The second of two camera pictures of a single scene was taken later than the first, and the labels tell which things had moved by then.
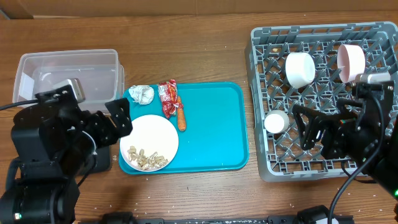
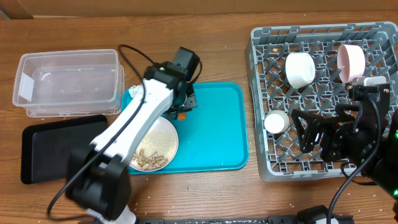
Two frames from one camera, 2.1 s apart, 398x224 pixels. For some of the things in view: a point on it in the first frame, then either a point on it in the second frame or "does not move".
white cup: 300,69 does not move
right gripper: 345,134 does not move
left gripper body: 99,130 → 187,102
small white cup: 276,122 does not move
